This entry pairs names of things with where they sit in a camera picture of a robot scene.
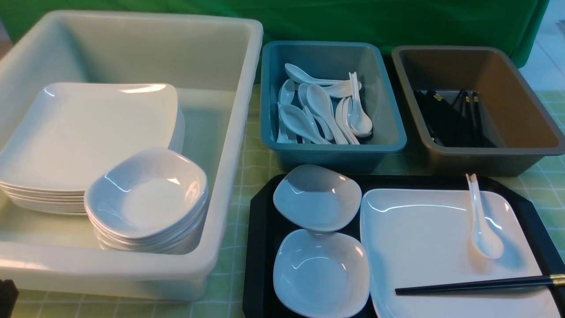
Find white bowl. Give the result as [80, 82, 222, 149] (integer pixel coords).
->
[273, 164, 362, 233]
[272, 229, 370, 318]

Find white square rice plate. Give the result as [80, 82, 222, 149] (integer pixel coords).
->
[360, 189, 561, 318]

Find white ceramic soup spoon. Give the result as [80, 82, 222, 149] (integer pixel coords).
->
[465, 174, 504, 260]

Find black chopsticks gold tip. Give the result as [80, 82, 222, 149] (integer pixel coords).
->
[394, 274, 565, 295]

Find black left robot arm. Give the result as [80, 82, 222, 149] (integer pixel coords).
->
[0, 280, 19, 318]

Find white spoon front left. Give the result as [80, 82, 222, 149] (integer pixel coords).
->
[280, 104, 331, 144]

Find white spoon far left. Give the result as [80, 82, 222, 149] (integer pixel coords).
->
[277, 79, 297, 144]

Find white spoon centre large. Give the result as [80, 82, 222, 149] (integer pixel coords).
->
[307, 84, 349, 144]

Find teal plastic spoon bin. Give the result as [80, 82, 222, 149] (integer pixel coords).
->
[260, 41, 407, 174]

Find white spoon top of bin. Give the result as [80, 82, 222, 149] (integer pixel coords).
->
[284, 63, 347, 86]

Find white spoon right upright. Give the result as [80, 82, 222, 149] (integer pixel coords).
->
[349, 72, 373, 137]

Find large white plastic tub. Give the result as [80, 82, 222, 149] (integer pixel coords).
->
[0, 10, 263, 301]

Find stack of white bowls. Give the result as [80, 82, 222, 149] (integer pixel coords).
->
[84, 148, 209, 255]

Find pile of black chopsticks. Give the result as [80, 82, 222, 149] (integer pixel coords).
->
[413, 89, 497, 148]

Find brown plastic chopstick bin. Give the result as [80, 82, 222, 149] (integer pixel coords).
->
[392, 45, 564, 177]

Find stack of white square plates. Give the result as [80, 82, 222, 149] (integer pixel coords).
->
[1, 82, 184, 216]

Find green checkered tablecloth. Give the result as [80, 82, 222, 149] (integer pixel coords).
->
[12, 88, 564, 318]

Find green backdrop cloth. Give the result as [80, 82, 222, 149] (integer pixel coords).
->
[0, 0, 549, 67]

